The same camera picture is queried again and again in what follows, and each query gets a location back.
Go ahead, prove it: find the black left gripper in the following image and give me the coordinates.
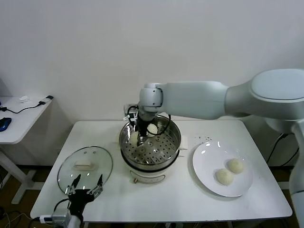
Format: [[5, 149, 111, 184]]
[[65, 174, 105, 216]]

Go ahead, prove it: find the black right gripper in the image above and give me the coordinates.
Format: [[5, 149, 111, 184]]
[[129, 116, 148, 147]]

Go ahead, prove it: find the white steamed baozi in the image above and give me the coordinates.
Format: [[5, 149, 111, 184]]
[[227, 158, 245, 174], [128, 132, 141, 146], [145, 123, 159, 138], [215, 168, 235, 186]]

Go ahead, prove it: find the glass pot lid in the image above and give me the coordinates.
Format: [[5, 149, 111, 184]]
[[57, 146, 114, 194]]

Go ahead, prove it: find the stainless steel steamer basket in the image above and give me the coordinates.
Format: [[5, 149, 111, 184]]
[[113, 114, 190, 168]]

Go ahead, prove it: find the white electric cooker base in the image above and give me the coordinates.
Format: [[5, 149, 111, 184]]
[[120, 149, 186, 185]]

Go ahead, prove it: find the white round plate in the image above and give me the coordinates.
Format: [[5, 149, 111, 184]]
[[192, 142, 254, 197]]

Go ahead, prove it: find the white side desk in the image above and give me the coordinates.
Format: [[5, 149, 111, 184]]
[[0, 96, 54, 205]]

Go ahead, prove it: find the blue computer mouse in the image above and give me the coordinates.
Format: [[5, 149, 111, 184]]
[[0, 117, 12, 133]]

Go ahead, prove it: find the crumpled white tissue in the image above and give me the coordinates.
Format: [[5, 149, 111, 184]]
[[18, 95, 33, 105]]

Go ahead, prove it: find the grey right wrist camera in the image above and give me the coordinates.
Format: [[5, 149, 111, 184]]
[[123, 104, 140, 122]]

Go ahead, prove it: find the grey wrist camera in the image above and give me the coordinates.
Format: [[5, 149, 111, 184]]
[[39, 209, 72, 224], [123, 104, 140, 122]]

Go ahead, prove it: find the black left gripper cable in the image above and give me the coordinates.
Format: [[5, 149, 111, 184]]
[[53, 199, 71, 214]]

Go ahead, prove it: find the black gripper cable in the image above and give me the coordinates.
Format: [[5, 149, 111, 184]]
[[53, 199, 71, 214], [127, 105, 172, 136]]

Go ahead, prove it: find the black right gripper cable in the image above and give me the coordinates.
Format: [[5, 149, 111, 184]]
[[127, 105, 172, 136]]

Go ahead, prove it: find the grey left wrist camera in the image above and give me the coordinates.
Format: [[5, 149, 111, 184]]
[[39, 209, 72, 224]]

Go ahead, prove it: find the black desk cable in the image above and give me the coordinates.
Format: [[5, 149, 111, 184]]
[[0, 101, 47, 114]]

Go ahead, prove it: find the black hanging power cable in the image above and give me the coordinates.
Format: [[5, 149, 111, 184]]
[[265, 133, 300, 167]]

